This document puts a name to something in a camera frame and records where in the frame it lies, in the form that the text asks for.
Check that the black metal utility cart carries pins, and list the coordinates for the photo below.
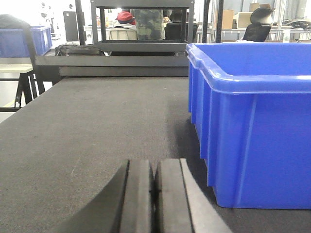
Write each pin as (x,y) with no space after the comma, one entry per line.
(99,30)

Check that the person in camouflage trousers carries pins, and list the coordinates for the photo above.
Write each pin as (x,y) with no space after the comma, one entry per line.
(149,23)

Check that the blue plastic bin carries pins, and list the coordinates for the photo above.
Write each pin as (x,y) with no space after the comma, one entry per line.
(250,104)

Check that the cardboard box on shelf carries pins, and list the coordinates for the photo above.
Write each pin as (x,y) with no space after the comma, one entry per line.
(227,19)

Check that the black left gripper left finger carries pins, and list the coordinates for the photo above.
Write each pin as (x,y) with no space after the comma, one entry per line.
(125,204)

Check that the black office chair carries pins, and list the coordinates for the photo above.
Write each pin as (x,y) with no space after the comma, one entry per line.
(261,23)

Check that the black conveyor end frame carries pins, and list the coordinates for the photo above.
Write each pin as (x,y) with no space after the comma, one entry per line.
(117,66)

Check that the black bag on frame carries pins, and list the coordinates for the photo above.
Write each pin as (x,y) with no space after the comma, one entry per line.
(78,50)

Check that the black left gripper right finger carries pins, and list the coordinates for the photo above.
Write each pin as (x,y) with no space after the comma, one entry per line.
(180,204)

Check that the dark grey conveyor belt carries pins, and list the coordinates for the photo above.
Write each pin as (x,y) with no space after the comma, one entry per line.
(60,150)

